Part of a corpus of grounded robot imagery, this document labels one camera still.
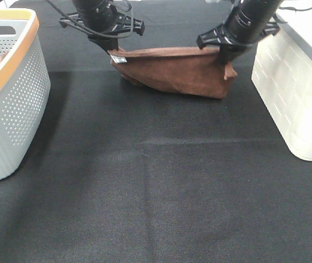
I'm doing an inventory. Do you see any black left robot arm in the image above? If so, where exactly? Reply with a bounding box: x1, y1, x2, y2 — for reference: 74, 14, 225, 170
59, 1, 145, 52

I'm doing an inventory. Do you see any white slotted storage basket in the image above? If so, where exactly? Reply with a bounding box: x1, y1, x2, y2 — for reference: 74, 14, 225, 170
251, 10, 312, 161

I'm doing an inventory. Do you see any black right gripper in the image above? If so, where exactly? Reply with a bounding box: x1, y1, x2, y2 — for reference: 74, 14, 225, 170
197, 16, 279, 65

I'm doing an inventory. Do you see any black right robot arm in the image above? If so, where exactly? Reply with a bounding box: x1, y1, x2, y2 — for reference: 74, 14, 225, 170
197, 0, 282, 65

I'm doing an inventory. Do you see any grey perforated laundry basket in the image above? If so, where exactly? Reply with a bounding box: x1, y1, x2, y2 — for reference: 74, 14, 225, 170
0, 8, 51, 180

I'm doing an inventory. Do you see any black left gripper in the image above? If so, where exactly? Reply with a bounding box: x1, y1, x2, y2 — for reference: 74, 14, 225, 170
59, 12, 145, 53

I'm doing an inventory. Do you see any brown towel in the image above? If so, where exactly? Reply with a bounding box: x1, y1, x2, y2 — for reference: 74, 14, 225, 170
108, 47, 237, 99

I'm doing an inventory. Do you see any black fabric table mat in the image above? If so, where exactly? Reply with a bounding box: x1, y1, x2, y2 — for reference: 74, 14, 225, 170
0, 1, 312, 262

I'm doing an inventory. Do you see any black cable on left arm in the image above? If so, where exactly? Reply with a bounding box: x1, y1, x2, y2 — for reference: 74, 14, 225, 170
45, 0, 134, 39

